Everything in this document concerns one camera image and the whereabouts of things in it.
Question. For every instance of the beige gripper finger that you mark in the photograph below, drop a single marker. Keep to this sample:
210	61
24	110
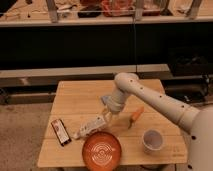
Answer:
107	116

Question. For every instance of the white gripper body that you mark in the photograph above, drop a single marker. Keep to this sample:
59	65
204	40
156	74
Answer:
116	102

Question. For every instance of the white bottle with label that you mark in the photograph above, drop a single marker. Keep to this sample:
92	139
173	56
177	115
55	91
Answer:
97	124

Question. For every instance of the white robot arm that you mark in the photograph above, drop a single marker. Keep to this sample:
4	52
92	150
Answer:
197	123

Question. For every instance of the orange ceramic bowl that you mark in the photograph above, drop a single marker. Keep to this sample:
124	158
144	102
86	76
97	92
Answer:
101	152

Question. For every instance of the blue sponge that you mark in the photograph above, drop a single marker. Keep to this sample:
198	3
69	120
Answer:
105	99

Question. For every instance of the orange carrot toy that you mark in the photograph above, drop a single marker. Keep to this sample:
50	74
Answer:
135	115

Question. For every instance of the wooden table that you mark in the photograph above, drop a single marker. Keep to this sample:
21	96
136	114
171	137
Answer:
77	102

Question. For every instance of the white paper cup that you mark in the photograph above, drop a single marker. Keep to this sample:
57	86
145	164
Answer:
152	141

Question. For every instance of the red black snack bar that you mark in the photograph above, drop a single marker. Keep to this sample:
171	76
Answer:
60	132

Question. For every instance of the long wooden bench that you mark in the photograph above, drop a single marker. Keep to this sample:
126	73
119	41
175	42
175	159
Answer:
51	76

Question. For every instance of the cluttered background shelf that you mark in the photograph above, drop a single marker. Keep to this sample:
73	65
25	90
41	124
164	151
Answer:
31	13

